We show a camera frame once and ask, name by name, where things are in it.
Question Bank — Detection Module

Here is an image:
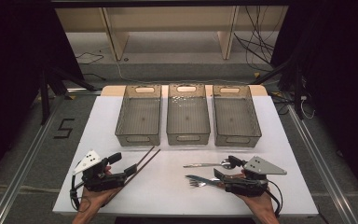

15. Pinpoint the person's right hand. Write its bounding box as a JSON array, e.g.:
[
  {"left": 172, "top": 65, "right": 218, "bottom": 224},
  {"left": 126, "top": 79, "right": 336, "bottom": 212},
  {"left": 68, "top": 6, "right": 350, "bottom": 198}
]
[{"left": 238, "top": 186, "right": 278, "bottom": 217}]

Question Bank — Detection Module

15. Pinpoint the black metal stand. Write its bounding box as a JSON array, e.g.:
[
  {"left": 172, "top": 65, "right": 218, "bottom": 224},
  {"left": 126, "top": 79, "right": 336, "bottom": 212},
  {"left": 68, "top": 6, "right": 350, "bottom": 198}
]
[
  {"left": 250, "top": 58, "right": 306, "bottom": 121},
  {"left": 37, "top": 65, "right": 98, "bottom": 126}
]

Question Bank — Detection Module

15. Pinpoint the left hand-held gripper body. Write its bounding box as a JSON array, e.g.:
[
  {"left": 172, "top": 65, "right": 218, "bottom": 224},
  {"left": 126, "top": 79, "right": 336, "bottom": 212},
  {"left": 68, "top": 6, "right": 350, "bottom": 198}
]
[{"left": 73, "top": 149, "right": 128, "bottom": 192}]

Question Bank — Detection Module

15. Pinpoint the aluminium floor rail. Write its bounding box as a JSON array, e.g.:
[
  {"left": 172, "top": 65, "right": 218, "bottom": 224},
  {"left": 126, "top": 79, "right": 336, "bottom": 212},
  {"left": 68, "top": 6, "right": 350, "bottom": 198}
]
[
  {"left": 0, "top": 92, "right": 63, "bottom": 224},
  {"left": 287, "top": 104, "right": 358, "bottom": 224}
]

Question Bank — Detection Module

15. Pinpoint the light wooden desk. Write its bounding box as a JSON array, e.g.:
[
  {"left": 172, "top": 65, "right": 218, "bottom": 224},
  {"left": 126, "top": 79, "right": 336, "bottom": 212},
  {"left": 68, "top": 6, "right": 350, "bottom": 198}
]
[{"left": 55, "top": 6, "right": 289, "bottom": 62}]

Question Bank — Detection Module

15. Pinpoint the black floor cable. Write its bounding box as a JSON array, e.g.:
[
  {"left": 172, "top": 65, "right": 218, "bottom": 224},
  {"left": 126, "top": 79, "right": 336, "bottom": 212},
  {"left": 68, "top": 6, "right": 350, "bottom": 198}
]
[{"left": 75, "top": 50, "right": 107, "bottom": 82}]

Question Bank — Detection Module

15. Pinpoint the right hand-held gripper cable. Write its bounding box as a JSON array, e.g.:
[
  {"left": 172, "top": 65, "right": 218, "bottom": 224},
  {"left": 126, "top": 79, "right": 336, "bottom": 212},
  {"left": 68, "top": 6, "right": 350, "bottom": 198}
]
[{"left": 260, "top": 178, "right": 284, "bottom": 218}]

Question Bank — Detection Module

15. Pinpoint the bundle of black cables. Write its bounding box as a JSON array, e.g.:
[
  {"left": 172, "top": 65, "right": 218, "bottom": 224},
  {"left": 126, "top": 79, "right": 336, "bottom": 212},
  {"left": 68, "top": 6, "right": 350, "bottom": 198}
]
[{"left": 233, "top": 6, "right": 277, "bottom": 73}]

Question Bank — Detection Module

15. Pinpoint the left hand-held gripper cable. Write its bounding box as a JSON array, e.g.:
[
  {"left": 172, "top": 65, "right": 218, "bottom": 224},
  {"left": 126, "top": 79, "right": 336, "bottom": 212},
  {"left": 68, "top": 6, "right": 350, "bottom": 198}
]
[{"left": 69, "top": 174, "right": 91, "bottom": 213}]

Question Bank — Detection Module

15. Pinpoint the person's left hand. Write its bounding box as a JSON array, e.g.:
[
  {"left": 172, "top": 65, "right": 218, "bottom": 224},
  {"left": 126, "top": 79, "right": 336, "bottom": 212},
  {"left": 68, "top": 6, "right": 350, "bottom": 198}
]
[{"left": 79, "top": 166, "right": 124, "bottom": 215}]

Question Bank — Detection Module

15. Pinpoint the grey translucent plastic bin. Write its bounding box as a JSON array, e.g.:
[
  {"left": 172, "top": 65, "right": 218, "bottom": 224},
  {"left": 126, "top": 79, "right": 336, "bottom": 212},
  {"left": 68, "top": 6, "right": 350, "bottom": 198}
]
[
  {"left": 115, "top": 84, "right": 162, "bottom": 147},
  {"left": 166, "top": 83, "right": 212, "bottom": 147},
  {"left": 212, "top": 84, "right": 263, "bottom": 148}
]

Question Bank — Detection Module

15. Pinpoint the black curtain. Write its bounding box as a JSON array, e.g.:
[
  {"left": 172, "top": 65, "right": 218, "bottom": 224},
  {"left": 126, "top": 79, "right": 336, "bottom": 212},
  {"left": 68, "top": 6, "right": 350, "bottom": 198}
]
[
  {"left": 270, "top": 0, "right": 358, "bottom": 208},
  {"left": 0, "top": 0, "right": 86, "bottom": 190}
]

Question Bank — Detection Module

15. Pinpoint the white floor cable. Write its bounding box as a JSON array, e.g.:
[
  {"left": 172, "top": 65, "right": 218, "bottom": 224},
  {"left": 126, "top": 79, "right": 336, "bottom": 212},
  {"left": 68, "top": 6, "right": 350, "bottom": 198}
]
[{"left": 114, "top": 59, "right": 172, "bottom": 86}]

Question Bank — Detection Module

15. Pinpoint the hand-held gripper cable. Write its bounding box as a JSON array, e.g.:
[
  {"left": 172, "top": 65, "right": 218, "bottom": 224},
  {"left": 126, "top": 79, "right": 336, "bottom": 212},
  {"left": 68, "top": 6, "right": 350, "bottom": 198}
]
[
  {"left": 69, "top": 174, "right": 91, "bottom": 213},
  {"left": 260, "top": 178, "right": 284, "bottom": 218}
]

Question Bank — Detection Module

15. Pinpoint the metal spoon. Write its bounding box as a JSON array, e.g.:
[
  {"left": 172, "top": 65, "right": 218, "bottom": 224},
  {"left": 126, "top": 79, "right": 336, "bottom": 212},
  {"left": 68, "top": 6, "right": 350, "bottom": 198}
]
[{"left": 183, "top": 159, "right": 233, "bottom": 171}]

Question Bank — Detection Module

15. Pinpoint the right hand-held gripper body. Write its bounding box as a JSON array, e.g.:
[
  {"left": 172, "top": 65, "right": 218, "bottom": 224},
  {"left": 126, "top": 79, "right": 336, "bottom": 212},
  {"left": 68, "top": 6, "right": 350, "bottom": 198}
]
[{"left": 224, "top": 156, "right": 288, "bottom": 198}]

